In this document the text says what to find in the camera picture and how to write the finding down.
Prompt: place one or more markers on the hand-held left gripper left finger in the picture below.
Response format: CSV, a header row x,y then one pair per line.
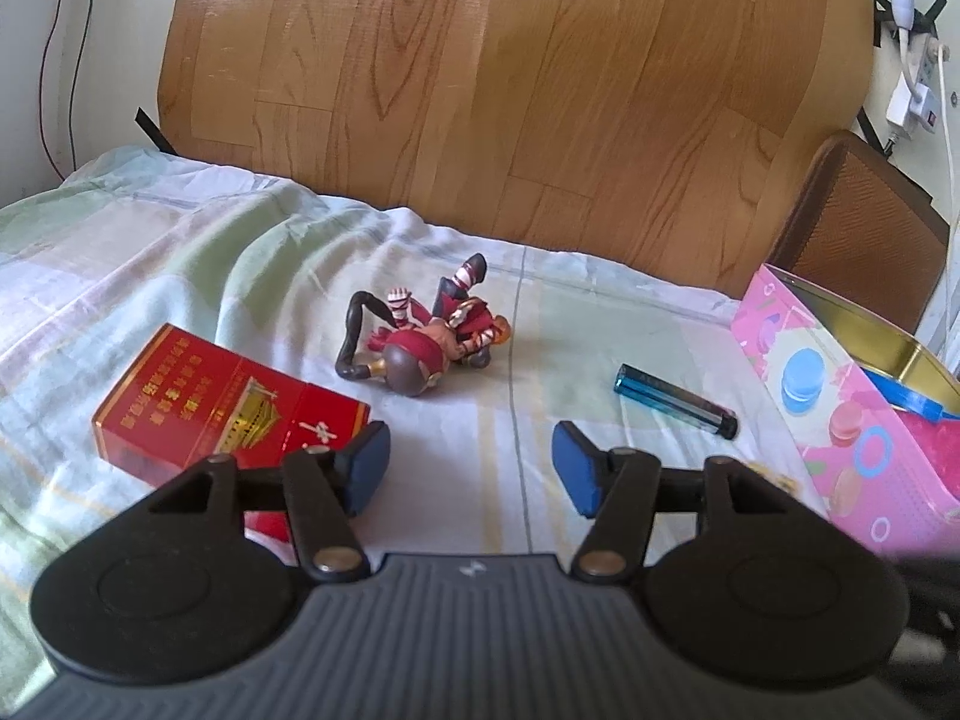
x,y
367,465

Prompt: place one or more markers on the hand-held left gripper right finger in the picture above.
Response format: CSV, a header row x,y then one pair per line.
x,y
574,469

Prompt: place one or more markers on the blue lighter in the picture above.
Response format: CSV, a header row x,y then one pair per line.
x,y
675,401

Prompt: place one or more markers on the red action figurine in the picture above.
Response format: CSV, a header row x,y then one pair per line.
x,y
420,349

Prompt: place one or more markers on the red cigarette box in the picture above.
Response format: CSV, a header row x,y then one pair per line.
x,y
210,397

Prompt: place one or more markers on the blue bow headband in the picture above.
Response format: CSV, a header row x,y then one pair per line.
x,y
911,397

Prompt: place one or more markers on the pink tin box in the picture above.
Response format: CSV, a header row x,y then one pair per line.
x,y
817,390

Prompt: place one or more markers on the pale checked bed sheet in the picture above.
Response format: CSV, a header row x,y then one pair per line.
x,y
187,240

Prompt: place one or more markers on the brown woven cushion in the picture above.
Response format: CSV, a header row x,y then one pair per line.
x,y
862,232

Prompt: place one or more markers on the black tape strip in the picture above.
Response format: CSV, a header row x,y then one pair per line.
x,y
874,131
934,15
154,131

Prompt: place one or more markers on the white power strip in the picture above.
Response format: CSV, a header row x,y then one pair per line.
x,y
919,97

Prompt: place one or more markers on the wood grain wall sheet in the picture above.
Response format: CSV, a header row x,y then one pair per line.
x,y
487,90

